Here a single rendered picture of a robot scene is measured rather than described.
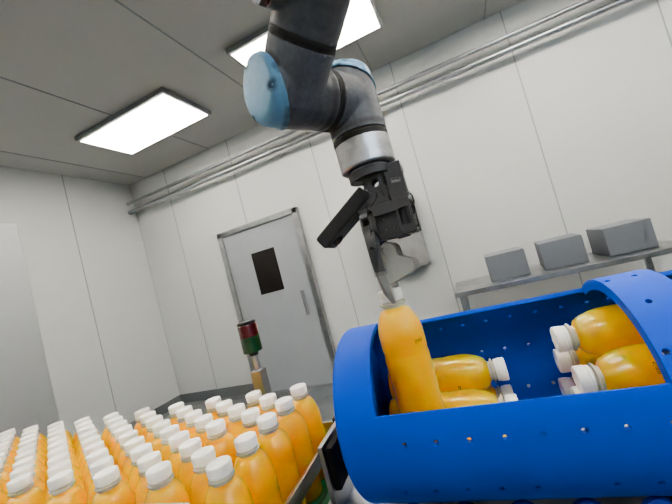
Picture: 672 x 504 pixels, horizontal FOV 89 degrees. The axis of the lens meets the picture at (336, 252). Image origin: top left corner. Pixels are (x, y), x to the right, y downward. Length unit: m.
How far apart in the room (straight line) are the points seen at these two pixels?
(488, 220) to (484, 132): 0.90
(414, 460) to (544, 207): 3.56
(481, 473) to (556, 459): 0.09
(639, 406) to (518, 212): 3.45
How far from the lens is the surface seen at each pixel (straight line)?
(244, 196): 4.75
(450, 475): 0.56
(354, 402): 0.54
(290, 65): 0.48
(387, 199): 0.55
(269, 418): 0.74
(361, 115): 0.56
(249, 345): 1.16
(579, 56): 4.33
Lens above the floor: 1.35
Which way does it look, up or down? 3 degrees up
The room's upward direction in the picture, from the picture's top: 15 degrees counter-clockwise
